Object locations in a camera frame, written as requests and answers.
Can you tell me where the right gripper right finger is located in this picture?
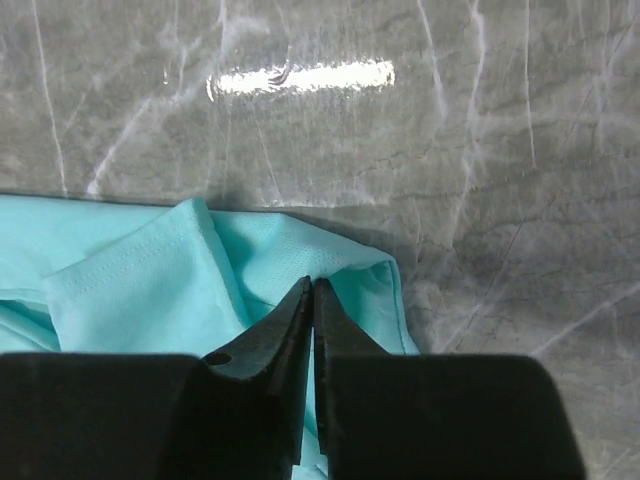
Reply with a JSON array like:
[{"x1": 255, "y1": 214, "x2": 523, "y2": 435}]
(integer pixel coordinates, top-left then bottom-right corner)
[{"x1": 313, "y1": 279, "x2": 586, "y2": 479}]

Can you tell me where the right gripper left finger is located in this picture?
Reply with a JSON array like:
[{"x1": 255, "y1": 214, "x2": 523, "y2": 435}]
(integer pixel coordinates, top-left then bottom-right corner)
[{"x1": 1, "y1": 277, "x2": 313, "y2": 479}]

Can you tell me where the teal t-shirt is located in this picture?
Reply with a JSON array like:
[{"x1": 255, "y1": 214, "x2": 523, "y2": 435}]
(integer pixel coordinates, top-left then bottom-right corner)
[{"x1": 1, "y1": 196, "x2": 419, "y2": 479}]

